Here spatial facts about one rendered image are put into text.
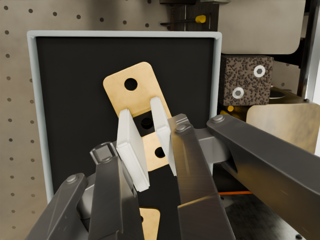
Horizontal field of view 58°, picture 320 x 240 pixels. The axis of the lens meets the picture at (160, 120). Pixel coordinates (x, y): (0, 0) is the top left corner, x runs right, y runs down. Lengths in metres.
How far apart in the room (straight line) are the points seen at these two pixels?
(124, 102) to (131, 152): 0.07
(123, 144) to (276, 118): 0.24
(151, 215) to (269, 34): 0.22
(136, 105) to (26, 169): 0.61
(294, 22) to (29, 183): 0.69
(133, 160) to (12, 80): 0.61
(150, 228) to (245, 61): 0.18
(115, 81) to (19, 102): 0.55
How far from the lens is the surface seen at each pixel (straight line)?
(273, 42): 0.34
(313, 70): 0.45
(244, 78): 0.31
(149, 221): 0.27
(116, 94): 0.22
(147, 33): 0.22
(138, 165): 0.16
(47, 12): 0.70
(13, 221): 0.90
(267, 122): 0.35
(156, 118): 0.17
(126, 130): 0.17
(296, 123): 0.37
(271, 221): 0.44
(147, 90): 0.22
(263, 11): 0.33
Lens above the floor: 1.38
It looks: 72 degrees down
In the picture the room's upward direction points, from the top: 163 degrees clockwise
